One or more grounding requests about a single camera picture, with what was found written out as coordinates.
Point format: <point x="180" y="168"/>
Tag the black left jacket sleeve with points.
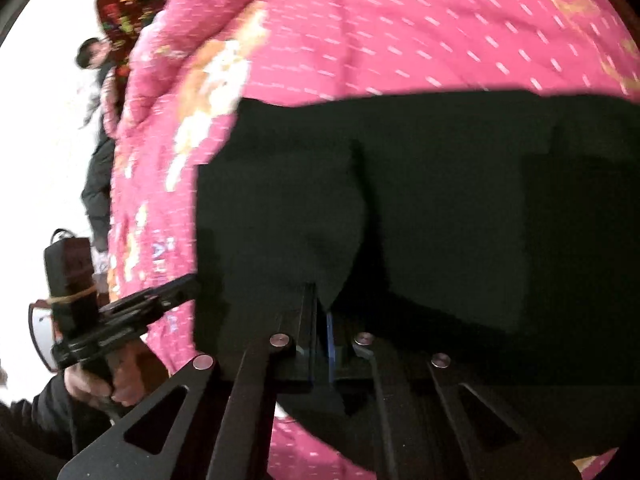
<point x="38" y="437"/>

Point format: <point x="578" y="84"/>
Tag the dark clothing beside bed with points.
<point x="94" y="54"/>

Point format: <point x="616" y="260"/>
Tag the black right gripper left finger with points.
<point x="213" y="419"/>

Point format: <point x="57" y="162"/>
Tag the black pants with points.
<point x="510" y="216"/>

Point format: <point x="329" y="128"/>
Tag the person's left hand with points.
<point x="136" y="372"/>

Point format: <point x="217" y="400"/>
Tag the pink teddy bear quilt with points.
<point x="199" y="58"/>

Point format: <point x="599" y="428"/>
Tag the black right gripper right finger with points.
<point x="412" y="410"/>

